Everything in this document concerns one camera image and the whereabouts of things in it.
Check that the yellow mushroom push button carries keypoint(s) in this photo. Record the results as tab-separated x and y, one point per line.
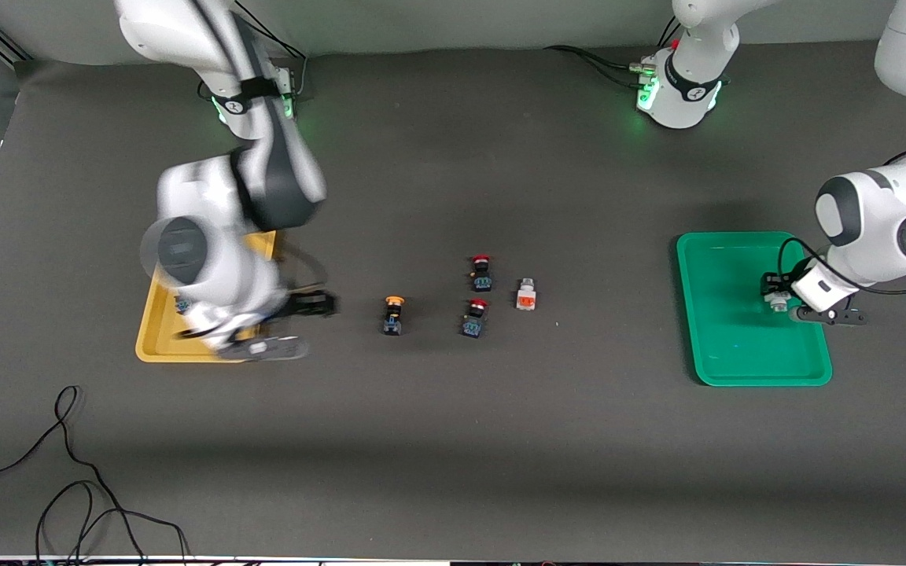
394	321
182	303

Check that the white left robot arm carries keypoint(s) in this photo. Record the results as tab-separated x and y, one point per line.
878	220

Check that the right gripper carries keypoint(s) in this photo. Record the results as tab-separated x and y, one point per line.
301	304

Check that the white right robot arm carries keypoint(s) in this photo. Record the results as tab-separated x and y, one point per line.
209	236

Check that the white switch with orange button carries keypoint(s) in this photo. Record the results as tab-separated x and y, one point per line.
527	299

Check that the red mushroom push button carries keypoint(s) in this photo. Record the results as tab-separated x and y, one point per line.
482	277
474	322

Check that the dark grey table mat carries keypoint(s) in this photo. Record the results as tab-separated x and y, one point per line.
453	440

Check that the yellow plastic tray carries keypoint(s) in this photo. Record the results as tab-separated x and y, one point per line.
156	334

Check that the white switch with green button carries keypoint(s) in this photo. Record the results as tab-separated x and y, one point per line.
777	302

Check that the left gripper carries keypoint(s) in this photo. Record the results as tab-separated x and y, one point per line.
777	287

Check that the green plastic tray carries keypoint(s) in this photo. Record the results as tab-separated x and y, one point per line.
728	330

